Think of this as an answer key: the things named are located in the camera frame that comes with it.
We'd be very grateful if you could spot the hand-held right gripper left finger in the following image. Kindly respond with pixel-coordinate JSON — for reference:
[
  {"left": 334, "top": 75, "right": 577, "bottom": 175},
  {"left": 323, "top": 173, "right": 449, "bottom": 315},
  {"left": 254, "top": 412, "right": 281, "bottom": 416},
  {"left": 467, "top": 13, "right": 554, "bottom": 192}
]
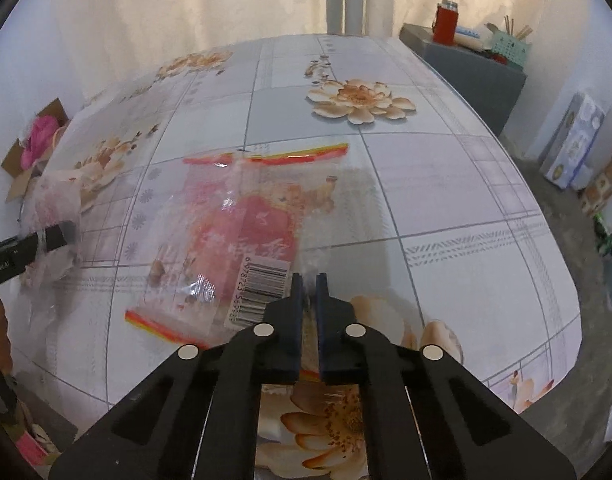
[{"left": 48, "top": 272, "right": 304, "bottom": 480}]

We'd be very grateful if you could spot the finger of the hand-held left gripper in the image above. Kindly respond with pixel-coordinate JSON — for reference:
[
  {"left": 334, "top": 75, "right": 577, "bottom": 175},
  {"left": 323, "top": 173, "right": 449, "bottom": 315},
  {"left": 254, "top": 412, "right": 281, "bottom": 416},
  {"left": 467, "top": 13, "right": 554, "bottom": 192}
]
[{"left": 33, "top": 221, "right": 80, "bottom": 257}]

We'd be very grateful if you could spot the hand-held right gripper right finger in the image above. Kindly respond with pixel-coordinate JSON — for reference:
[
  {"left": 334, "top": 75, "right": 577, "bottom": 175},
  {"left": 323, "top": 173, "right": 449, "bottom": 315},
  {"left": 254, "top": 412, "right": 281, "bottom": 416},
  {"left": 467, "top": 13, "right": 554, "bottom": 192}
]
[{"left": 316, "top": 272, "right": 576, "bottom": 480}]

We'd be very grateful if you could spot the translucent pink plastic bag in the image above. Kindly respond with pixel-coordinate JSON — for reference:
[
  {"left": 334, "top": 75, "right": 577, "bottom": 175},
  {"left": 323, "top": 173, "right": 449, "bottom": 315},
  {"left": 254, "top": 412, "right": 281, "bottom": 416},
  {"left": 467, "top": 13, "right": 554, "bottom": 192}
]
[{"left": 20, "top": 167, "right": 85, "bottom": 322}]

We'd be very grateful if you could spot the clear red-printed plastic wrapper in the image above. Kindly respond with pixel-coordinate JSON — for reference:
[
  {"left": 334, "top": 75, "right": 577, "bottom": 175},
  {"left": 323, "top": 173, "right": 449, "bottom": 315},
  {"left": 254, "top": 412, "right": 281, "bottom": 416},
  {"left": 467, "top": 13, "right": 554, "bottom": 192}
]
[{"left": 125, "top": 141, "right": 351, "bottom": 351}]

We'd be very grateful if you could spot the cardboard box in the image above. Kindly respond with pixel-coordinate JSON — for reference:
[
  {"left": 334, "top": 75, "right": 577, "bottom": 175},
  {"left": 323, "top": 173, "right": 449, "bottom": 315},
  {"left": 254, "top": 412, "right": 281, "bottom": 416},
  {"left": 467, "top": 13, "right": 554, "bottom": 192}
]
[{"left": 1, "top": 97, "right": 73, "bottom": 204}]

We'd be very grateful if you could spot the pink cloth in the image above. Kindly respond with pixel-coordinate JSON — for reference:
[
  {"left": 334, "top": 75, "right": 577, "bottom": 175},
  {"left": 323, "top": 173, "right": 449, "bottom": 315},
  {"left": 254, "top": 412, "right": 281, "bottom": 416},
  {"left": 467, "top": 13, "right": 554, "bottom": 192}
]
[{"left": 21, "top": 115, "right": 60, "bottom": 169}]

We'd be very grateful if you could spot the floral tablecloth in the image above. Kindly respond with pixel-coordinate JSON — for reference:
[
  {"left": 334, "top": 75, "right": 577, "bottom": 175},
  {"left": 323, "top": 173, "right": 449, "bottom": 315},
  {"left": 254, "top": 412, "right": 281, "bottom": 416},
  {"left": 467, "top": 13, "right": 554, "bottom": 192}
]
[{"left": 6, "top": 34, "right": 585, "bottom": 480}]

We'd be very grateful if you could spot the grey cabinet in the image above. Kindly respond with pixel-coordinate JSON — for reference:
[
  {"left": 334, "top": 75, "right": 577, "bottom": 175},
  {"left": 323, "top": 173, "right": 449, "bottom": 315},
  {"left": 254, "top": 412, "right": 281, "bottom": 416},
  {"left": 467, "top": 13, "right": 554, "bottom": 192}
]
[{"left": 400, "top": 23, "right": 529, "bottom": 136}]

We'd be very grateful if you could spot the small green bottle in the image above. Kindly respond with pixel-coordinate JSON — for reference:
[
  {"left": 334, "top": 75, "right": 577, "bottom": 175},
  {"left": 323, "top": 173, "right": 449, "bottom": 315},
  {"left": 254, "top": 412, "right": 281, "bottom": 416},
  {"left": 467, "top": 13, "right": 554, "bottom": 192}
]
[{"left": 593, "top": 212, "right": 612, "bottom": 259}]

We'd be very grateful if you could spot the tissue roll pack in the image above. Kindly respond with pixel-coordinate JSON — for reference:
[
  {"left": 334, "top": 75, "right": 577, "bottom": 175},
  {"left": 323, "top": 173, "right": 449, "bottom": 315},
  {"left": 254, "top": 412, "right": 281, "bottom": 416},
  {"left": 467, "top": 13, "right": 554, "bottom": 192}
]
[{"left": 540, "top": 91, "right": 606, "bottom": 191}]

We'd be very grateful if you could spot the checkered patterned box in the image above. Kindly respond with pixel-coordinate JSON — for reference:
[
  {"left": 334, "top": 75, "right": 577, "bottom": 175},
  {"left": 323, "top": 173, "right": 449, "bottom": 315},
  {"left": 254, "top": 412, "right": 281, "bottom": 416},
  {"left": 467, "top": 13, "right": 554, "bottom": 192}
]
[{"left": 580, "top": 141, "right": 612, "bottom": 218}]

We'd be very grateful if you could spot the white rolled packet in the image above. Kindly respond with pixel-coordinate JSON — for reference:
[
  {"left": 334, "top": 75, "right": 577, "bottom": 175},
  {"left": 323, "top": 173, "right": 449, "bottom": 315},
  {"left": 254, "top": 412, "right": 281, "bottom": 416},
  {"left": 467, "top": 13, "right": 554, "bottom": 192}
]
[{"left": 453, "top": 25, "right": 492, "bottom": 54}]

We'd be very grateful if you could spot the red thermos flask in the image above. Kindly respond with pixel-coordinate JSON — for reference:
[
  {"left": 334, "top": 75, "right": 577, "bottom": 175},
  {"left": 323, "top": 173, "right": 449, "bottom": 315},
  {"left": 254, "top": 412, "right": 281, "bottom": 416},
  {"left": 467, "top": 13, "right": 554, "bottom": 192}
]
[{"left": 432, "top": 0, "right": 460, "bottom": 45}]

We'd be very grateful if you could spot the green chopstick holder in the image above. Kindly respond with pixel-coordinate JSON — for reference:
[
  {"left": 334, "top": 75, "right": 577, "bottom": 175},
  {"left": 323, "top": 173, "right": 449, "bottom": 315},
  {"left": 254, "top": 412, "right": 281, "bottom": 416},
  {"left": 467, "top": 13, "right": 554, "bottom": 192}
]
[{"left": 486, "top": 14, "right": 533, "bottom": 72}]

